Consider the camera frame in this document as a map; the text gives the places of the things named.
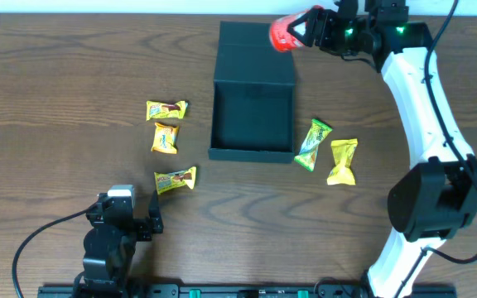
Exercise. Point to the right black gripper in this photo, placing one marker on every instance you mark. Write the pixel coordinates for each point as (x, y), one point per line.
(320, 29)

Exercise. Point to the orange yellow biscuit packet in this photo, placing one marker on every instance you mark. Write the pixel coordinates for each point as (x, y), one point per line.
(164, 140)

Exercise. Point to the yellow snack bag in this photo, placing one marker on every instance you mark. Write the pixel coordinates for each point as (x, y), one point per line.
(343, 153)

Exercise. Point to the green yellow snack packet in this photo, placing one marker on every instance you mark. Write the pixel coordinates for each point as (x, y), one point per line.
(317, 133)

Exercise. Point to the black open gift box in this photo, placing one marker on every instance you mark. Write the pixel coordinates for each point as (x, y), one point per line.
(254, 91)

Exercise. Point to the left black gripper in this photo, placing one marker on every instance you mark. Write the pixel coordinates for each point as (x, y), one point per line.
(142, 226)

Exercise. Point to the yellow apollo wafer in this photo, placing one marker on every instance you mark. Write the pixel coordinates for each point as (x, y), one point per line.
(157, 110)
(170, 181)

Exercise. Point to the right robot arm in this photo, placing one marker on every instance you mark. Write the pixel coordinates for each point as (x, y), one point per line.
(438, 196)

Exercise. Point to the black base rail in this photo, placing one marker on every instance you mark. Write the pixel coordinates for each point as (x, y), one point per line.
(175, 291)

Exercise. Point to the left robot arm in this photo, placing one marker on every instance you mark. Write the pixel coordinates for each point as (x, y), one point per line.
(111, 243)

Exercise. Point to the red Pringles can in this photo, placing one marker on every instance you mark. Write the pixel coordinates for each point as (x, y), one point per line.
(278, 35)

